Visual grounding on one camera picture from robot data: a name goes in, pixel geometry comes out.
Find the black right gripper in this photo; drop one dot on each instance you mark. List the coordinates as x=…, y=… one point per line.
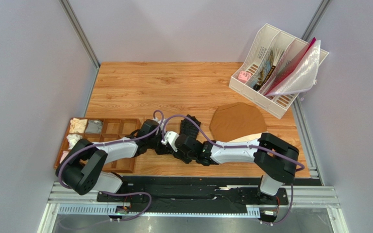
x=189, y=131

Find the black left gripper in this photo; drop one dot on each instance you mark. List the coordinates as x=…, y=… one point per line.
x=159, y=134

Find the black striped underwear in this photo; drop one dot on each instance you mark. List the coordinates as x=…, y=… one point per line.
x=188, y=128

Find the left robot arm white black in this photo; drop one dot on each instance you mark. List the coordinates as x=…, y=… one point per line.
x=82, y=169

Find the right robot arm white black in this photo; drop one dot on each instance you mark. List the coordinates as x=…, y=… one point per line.
x=277, y=158

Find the orange ribbed underwear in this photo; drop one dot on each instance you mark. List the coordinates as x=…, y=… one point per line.
x=236, y=120

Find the grey rolled underwear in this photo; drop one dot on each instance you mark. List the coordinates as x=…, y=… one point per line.
x=94, y=126

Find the cream rolled underwear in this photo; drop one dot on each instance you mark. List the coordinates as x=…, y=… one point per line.
x=77, y=125

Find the white rolled underwear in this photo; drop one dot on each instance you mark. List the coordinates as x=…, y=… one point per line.
x=72, y=140

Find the pink rolled underwear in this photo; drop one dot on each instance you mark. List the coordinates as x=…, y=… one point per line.
x=63, y=156

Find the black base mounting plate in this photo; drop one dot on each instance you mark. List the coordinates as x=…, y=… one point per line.
x=192, y=195

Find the wooden compartment tray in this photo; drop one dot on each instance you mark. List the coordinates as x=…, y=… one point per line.
x=113, y=129

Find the pink sticky note pad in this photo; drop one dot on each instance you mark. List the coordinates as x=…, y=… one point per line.
x=244, y=76

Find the illustrated booklet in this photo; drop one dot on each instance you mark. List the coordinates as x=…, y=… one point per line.
x=266, y=68

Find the red plastic folder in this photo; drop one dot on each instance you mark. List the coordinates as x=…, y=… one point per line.
x=295, y=48

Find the white plastic file rack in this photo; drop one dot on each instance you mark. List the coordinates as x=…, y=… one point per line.
x=268, y=37

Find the clear bubble plastic folder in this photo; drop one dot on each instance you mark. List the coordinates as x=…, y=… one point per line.
x=300, y=75

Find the aluminium rail frame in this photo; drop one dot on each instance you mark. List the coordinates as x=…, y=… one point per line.
x=316, y=207

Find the left aluminium corner post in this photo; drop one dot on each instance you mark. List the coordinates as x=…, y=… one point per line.
x=70, y=13

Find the aluminium corner post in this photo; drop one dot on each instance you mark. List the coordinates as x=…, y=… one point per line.
x=315, y=20
x=70, y=13

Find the right aluminium corner post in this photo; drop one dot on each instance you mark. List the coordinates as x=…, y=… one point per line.
x=315, y=20

